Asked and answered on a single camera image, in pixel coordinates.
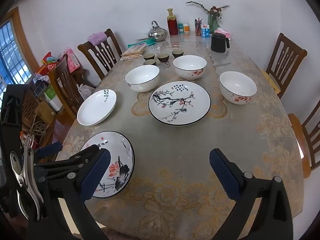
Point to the peach lace table runner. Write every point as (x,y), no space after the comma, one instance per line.
(140,107)

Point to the white plate with black marking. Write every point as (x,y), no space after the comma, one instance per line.
(96,107)

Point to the lotus painted plate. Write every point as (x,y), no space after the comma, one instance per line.
(117,160)

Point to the white plastic bag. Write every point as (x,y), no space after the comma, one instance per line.
(85,91)

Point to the white bowl red blossoms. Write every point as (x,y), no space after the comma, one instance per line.
(142,78)
(237,87)
(190,66)

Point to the green white box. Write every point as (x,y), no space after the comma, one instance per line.
(53,97)

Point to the green packet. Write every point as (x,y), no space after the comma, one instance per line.
(136,45)

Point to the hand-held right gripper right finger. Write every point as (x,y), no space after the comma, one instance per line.
(225,175)

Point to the plum branch painted plate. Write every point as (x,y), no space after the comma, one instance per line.
(180,103)

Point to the black pitcher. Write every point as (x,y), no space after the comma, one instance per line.
(218,43)

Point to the stainless steel kettle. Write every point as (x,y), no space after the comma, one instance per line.
(157,33)

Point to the pen holder with pencils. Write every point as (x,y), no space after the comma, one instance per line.
(198,27)

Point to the red bottle gold cap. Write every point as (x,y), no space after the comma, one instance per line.
(172,23)

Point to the chopsticks pack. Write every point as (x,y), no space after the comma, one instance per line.
(133,51)

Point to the red snack bag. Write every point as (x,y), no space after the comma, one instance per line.
(51,63)

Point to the wooden chair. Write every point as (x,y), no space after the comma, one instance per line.
(303,142)
(65,90)
(287,60)
(102,55)

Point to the white blue milk carton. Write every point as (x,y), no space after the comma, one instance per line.
(205,31)

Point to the small metal spring clip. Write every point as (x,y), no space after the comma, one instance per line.
(29,141)

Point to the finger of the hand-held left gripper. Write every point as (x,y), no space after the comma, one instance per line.
(50,150)
(75,156)

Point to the green lid jar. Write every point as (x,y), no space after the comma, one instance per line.
(180,28)

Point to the purple towel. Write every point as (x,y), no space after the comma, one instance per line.
(96,38)

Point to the yellow bag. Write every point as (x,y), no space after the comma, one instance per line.
(271,81)

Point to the window with wooden frame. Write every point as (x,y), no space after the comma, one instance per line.
(10,55)

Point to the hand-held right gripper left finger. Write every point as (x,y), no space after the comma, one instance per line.
(96,175)

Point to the green vase dried flowers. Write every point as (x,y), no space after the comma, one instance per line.
(213,22)

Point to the pink package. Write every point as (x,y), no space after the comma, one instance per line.
(72,60)

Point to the pink tissue pack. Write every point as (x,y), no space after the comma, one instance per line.
(223,33)

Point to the cardboard box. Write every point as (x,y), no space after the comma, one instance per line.
(45,112)

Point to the large metal spring clip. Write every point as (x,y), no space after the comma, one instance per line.
(25,180)

